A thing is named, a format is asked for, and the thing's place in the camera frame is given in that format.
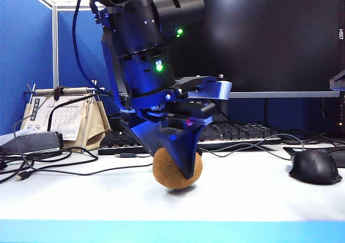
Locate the black power adapter brick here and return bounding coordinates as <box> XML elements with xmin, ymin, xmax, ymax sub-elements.
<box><xmin>0</xmin><ymin>131</ymin><xmax>64</xmax><ymax>155</ymax></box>

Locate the grey gaming mouse cable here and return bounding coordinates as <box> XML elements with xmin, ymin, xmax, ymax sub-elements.
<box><xmin>202</xmin><ymin>133</ymin><xmax>306</xmax><ymax>162</ymax></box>

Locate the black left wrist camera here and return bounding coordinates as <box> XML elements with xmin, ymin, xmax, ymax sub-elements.
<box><xmin>167</xmin><ymin>101</ymin><xmax>218</xmax><ymax>126</ymax></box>

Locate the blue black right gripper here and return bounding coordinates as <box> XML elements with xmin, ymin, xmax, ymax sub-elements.
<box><xmin>328</xmin><ymin>70</ymin><xmax>345</xmax><ymax>92</ymax></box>

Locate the small black box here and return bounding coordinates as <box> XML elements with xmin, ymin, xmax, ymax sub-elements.
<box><xmin>109</xmin><ymin>114</ymin><xmax>122</xmax><ymax>132</ymax></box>

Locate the beige desk calendar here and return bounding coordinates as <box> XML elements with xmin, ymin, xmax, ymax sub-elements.
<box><xmin>20</xmin><ymin>80</ymin><xmax>112</xmax><ymax>154</ymax></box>

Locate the black side monitor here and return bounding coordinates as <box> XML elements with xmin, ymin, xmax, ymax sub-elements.
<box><xmin>338</xmin><ymin>0</ymin><xmax>345</xmax><ymax>134</ymax></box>

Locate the brown fuzzy kiwi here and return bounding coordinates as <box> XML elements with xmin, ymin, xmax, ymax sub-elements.
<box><xmin>152</xmin><ymin>147</ymin><xmax>203</xmax><ymax>191</ymax></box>

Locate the black hanging monitor cable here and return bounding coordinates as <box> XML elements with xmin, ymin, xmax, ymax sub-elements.
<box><xmin>263</xmin><ymin>99</ymin><xmax>271</xmax><ymax>128</ymax></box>

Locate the large black monitor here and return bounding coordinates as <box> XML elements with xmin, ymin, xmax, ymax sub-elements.
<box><xmin>172</xmin><ymin>0</ymin><xmax>341</xmax><ymax>100</ymax></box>

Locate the black looped power cable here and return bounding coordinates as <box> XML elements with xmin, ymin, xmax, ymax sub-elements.
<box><xmin>0</xmin><ymin>145</ymin><xmax>99</xmax><ymax>175</ymax></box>

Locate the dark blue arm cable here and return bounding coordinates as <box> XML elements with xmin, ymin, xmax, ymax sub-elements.
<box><xmin>71</xmin><ymin>0</ymin><xmax>114</xmax><ymax>97</ymax></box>

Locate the long grey thin cable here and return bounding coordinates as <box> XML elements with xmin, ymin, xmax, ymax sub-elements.
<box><xmin>12</xmin><ymin>88</ymin><xmax>154</xmax><ymax>177</ymax></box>

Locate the black cable with USB plug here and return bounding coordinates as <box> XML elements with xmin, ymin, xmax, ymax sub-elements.
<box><xmin>0</xmin><ymin>162</ymin><xmax>35</xmax><ymax>184</ymax></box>

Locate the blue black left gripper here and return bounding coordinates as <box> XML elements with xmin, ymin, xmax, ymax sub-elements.
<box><xmin>118</xmin><ymin>74</ymin><xmax>233</xmax><ymax>181</ymax></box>

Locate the black cable with small plug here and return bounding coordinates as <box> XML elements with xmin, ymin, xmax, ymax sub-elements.
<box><xmin>114</xmin><ymin>152</ymin><xmax>151</xmax><ymax>158</ymax></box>

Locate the silver partition rail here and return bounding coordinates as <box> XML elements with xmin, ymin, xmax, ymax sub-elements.
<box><xmin>55</xmin><ymin>5</ymin><xmax>106</xmax><ymax>12</ymax></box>

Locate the black mechanical keyboard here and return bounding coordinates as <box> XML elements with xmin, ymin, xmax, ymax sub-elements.
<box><xmin>97</xmin><ymin>122</ymin><xmax>282</xmax><ymax>156</ymax></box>

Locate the thick black adapter cable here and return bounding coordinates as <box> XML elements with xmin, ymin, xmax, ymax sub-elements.
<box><xmin>46</xmin><ymin>91</ymin><xmax>115</xmax><ymax>132</ymax></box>

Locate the black gaming mouse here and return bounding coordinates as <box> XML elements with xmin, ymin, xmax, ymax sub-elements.
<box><xmin>288</xmin><ymin>149</ymin><xmax>343</xmax><ymax>186</ymax></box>

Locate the silver partition post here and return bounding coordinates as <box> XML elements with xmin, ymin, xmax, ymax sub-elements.
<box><xmin>52</xmin><ymin>5</ymin><xmax>60</xmax><ymax>89</ymax></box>

